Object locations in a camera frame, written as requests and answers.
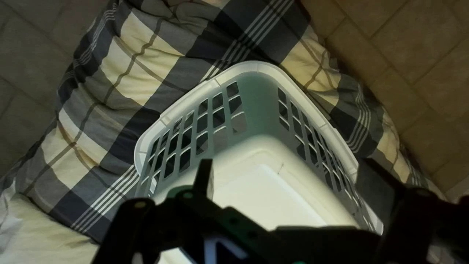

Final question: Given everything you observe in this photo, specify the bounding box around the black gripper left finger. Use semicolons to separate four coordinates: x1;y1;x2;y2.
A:
91;196;167;264

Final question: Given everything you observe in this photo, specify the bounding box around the cream white pillow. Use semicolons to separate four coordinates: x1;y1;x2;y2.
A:
0;184;101;264

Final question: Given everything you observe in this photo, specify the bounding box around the white plastic laundry basket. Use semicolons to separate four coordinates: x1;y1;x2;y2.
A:
132;61;385;237

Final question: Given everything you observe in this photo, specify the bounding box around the plaid checkered comforter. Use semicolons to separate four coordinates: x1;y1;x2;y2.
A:
0;0;441;247

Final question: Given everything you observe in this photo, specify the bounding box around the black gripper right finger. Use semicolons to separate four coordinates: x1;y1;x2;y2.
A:
374;187;469;264

